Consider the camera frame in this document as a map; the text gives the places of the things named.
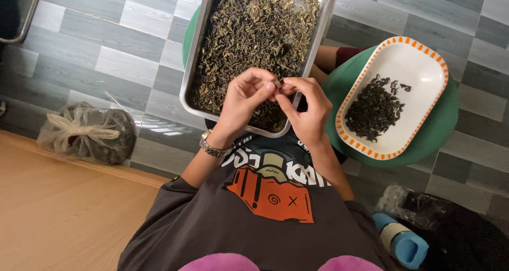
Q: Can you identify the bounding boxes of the person's left hand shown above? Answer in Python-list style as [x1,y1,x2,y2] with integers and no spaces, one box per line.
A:
[216,67,281,145]

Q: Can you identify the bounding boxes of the person's right hand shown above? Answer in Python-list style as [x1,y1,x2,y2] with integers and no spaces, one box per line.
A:
[275,77,333,149]

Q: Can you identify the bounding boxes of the silver metal wristwatch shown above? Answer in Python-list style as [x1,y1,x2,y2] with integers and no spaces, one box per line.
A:
[199,129,234,158]

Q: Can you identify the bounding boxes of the rectangular steel tray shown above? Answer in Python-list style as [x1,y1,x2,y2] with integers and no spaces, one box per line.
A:
[180,0,336,139]

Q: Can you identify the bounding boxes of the person's leg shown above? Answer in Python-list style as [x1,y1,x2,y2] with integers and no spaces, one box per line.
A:
[309,45,339,85]

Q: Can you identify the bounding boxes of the pile of dark sorted leaves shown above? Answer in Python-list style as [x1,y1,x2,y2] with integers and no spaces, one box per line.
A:
[344,74,412,143]

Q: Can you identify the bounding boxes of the person's maroon shorts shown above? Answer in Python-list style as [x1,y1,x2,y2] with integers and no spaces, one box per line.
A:
[336,47,369,69]

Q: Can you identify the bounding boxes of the heap of unsorted dried leaves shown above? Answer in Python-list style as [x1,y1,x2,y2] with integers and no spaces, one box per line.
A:
[190,0,321,133]

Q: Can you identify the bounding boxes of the green plastic stool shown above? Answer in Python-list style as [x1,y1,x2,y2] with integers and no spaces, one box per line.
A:
[182,5,202,69]
[321,44,460,168]

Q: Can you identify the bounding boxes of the white plate with orange rim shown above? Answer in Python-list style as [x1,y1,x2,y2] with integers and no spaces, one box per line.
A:
[335,36,449,161]

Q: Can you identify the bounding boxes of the person's grey printed t-shirt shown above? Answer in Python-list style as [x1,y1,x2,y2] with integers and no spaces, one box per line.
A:
[117,130,398,271]

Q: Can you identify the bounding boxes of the tied clear plastic bag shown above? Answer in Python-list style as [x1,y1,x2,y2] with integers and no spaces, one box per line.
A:
[37,101,138,165]

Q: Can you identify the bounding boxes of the pink soft neck cushion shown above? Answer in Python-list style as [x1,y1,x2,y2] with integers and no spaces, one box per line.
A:
[178,253,384,271]

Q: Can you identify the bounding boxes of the blue and beige slipper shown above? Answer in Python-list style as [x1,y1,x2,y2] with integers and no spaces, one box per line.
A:
[372,211,430,270]

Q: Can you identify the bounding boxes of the black plastic bag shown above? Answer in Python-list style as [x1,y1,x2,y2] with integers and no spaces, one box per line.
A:
[376,185,509,271]

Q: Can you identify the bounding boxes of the light wooden platform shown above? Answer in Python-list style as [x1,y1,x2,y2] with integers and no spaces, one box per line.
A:
[0,130,172,271]

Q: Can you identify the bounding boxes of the black chair with metal frame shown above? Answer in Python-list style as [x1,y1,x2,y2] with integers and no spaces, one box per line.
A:
[0,0,42,45]

